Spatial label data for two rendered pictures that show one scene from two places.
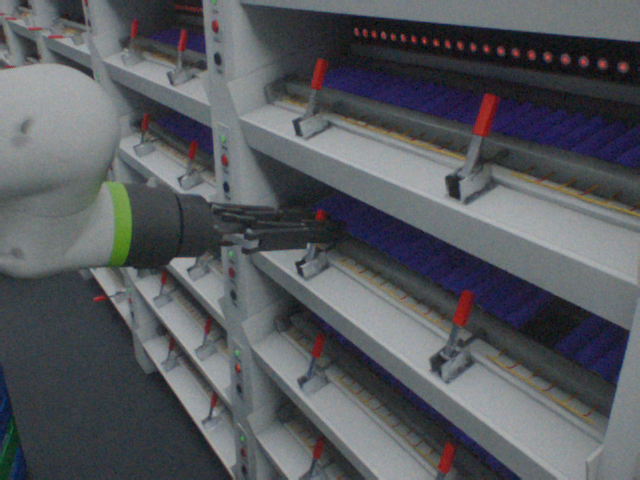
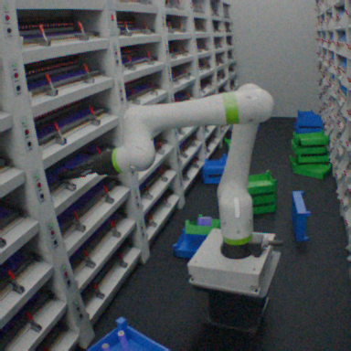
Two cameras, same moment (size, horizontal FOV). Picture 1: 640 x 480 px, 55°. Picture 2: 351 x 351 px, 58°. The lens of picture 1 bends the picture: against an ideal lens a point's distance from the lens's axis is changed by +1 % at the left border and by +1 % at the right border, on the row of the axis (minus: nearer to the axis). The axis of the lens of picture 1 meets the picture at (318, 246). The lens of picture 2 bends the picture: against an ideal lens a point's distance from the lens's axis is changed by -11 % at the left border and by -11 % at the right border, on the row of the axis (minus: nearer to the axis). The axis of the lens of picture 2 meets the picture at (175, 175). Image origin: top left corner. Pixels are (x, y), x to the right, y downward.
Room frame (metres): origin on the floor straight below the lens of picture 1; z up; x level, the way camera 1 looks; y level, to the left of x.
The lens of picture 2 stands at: (1.16, 1.29, 1.21)
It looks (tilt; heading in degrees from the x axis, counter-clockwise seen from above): 22 degrees down; 234
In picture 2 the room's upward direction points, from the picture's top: 6 degrees counter-clockwise
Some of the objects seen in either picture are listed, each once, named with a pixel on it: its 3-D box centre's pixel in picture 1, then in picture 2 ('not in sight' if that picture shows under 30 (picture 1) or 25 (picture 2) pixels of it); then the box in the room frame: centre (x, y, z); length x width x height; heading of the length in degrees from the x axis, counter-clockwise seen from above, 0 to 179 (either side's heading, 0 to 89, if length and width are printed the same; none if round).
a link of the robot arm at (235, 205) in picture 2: not in sight; (236, 215); (0.27, 0.44, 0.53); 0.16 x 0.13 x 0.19; 49
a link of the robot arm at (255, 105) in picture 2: not in sight; (249, 106); (0.22, 0.49, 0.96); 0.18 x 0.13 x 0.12; 139
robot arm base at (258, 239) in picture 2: not in sight; (250, 243); (0.25, 0.51, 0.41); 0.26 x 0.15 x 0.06; 121
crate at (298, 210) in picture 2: not in sight; (300, 215); (-0.54, 0.24, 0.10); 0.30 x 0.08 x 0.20; 41
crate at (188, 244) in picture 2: not in sight; (202, 244); (0.03, -0.08, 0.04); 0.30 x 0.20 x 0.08; 123
